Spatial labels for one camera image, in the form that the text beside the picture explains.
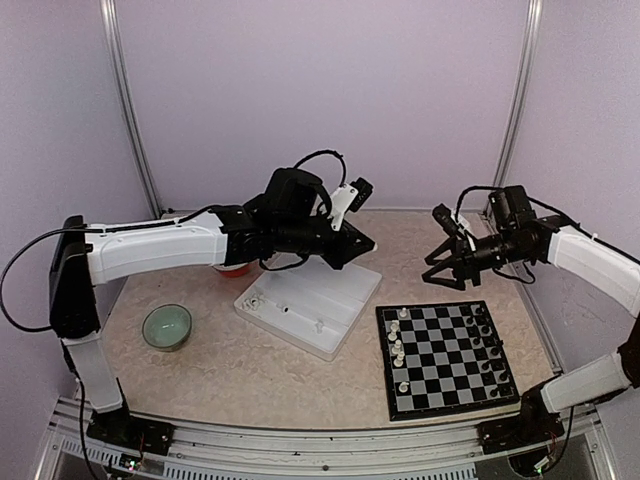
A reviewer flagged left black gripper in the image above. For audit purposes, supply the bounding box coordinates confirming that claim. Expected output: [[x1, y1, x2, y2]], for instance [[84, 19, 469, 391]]
[[277, 217, 375, 271]]

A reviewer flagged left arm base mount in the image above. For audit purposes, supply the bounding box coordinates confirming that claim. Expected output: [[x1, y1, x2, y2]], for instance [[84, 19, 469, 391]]
[[87, 416, 175, 456]]

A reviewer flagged black white chess board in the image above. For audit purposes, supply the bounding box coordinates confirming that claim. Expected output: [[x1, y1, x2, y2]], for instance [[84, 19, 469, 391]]
[[375, 300, 520, 422]]

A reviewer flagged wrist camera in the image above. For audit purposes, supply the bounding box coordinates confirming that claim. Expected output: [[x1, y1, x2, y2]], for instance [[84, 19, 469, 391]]
[[432, 204, 474, 239], [329, 177, 374, 231]]

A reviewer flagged right aluminium frame post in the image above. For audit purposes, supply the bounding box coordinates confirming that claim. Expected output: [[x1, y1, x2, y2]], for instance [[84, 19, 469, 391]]
[[492, 0, 544, 187]]

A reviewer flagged white divided plastic tray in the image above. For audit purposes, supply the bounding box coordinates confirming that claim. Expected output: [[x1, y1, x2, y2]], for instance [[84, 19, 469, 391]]
[[234, 253, 382, 362]]

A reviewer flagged orange white bowl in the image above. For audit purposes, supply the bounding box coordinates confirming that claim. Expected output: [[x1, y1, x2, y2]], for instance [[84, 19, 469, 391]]
[[214, 264, 251, 278]]

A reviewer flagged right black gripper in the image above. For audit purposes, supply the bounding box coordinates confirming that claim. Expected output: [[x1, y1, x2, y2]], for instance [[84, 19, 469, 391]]
[[422, 228, 530, 290]]

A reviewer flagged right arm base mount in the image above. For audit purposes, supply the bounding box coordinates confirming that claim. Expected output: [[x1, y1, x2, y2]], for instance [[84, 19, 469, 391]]
[[477, 416, 565, 455]]

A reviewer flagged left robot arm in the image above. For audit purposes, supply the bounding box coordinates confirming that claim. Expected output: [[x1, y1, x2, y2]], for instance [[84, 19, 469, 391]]
[[49, 167, 375, 445]]

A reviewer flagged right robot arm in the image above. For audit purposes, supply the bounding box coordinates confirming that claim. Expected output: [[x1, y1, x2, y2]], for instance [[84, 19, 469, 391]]
[[422, 185, 639, 444]]

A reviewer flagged aluminium frame post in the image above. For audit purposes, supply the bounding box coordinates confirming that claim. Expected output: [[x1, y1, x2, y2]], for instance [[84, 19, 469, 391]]
[[99, 0, 163, 218], [492, 0, 544, 187]]

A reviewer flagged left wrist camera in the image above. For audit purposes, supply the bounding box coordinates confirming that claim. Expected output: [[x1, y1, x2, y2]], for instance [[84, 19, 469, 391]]
[[329, 177, 374, 231]]

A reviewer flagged row of black chess pieces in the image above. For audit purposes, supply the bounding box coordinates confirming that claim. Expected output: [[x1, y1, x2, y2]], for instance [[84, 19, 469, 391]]
[[457, 302, 519, 403]]

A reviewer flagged green glass bowl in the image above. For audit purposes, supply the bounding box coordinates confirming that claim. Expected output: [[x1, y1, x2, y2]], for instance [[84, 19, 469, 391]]
[[142, 304, 193, 352]]

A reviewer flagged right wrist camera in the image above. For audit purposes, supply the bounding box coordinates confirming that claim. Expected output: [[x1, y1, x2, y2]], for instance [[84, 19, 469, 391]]
[[432, 204, 474, 239]]

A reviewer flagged left aluminium frame post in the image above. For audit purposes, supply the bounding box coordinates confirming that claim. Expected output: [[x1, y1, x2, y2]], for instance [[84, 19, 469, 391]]
[[99, 0, 163, 218]]

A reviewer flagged front aluminium rail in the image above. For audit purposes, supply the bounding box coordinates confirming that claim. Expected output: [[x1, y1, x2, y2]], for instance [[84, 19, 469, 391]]
[[27, 398, 621, 479]]

